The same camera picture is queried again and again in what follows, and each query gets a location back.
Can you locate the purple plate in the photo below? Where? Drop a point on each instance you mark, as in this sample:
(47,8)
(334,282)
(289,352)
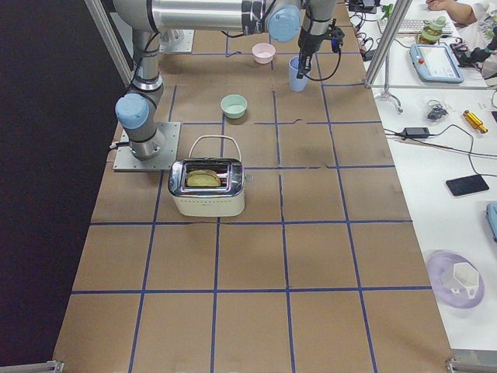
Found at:
(440,267)

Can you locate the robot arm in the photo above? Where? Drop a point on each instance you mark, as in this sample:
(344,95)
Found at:
(186,83)

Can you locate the toast slice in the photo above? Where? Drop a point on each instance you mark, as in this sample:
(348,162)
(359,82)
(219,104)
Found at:
(203,178)

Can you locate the mint green bowl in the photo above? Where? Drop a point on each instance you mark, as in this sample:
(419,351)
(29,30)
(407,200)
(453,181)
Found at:
(234,106)

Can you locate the cream toaster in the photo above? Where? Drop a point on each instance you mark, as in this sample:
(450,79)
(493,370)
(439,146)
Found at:
(226,200)

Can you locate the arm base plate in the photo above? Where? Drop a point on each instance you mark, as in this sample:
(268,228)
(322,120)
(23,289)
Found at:
(176,42)
(157,154)

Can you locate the yellow cylinder tool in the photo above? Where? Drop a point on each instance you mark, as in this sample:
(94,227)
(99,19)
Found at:
(475,121)

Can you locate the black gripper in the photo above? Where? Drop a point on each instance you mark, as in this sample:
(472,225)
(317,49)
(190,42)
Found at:
(307,42)

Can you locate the blue cup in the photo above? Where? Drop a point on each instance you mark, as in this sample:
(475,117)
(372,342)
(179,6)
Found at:
(296,84)

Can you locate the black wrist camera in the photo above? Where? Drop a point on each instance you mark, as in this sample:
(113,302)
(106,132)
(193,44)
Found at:
(335,35)

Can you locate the blue teach pendant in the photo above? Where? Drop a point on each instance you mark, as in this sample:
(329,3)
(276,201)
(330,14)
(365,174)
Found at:
(435,63)

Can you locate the black smartphone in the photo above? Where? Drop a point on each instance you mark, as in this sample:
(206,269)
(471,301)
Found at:
(467,185)

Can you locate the white keyboard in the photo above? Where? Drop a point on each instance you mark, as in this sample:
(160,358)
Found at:
(407,26)

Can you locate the pink bowl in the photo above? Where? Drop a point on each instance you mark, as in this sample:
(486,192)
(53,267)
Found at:
(263,53)

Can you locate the white hexagonal cup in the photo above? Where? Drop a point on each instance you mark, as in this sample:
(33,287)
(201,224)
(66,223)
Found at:
(465,281)

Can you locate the aluminium frame post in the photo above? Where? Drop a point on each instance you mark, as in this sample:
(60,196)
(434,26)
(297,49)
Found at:
(395,17)

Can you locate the black power adapter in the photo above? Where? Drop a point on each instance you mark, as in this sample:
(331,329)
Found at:
(415,133)

